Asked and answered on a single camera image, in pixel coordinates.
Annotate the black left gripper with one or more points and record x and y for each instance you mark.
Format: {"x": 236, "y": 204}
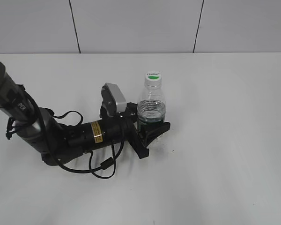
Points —
{"x": 120, "y": 128}

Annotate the clear Cestbon water bottle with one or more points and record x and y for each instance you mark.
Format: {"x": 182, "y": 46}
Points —
{"x": 151, "y": 106}

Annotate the white green bottle cap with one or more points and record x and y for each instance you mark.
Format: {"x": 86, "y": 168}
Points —
{"x": 153, "y": 79}

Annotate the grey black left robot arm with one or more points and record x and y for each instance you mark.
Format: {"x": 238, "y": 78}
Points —
{"x": 58, "y": 143}

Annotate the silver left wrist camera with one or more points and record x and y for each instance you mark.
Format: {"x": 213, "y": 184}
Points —
{"x": 114, "y": 101}

